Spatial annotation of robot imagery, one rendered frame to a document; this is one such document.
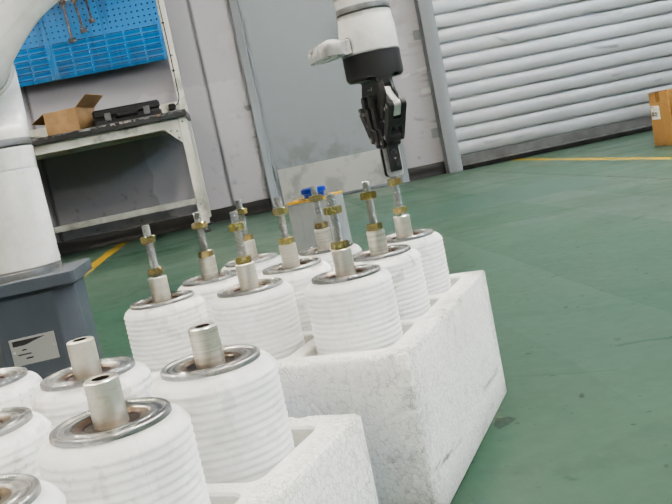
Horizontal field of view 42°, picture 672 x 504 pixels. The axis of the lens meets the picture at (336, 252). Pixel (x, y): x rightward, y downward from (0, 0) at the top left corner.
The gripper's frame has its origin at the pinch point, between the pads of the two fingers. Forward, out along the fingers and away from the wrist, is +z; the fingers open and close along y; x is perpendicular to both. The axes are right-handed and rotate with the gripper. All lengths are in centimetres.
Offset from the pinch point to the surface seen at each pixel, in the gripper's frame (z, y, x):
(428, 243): 11.1, -4.6, -1.2
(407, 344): 17.3, -26.5, 11.3
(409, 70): -42, 477, -193
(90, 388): 8, -54, 41
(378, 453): 27.4, -26.6, 16.6
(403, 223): 8.2, -1.1, 0.4
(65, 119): -50, 464, 44
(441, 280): 16.2, -4.2, -2.2
